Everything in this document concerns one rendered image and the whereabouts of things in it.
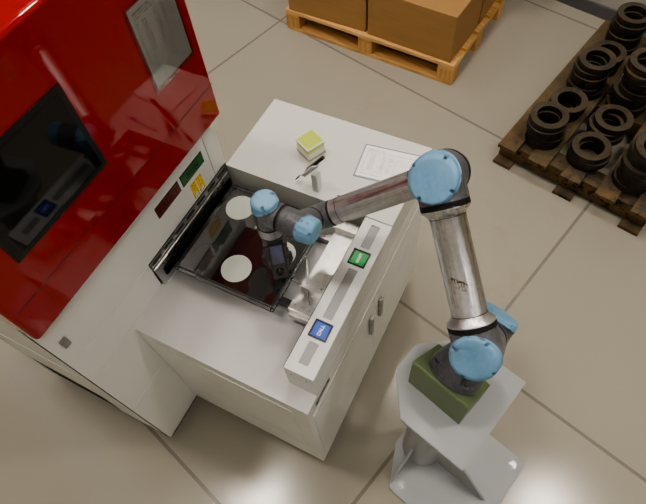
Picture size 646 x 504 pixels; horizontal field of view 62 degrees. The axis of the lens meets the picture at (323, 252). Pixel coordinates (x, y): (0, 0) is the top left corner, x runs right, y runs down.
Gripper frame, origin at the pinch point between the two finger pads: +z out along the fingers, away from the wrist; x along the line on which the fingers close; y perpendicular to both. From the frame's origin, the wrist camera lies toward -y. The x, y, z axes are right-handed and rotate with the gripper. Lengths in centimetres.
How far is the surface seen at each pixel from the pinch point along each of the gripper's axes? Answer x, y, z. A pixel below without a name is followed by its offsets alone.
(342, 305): -16.8, -17.1, -4.5
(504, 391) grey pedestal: -59, -45, 9
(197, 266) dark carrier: 26.8, 7.6, 1.7
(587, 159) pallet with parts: -153, 74, 66
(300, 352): -3.0, -29.3, -4.5
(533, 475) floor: -85, -60, 91
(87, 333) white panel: 55, -16, -10
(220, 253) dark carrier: 19.1, 11.2, 1.7
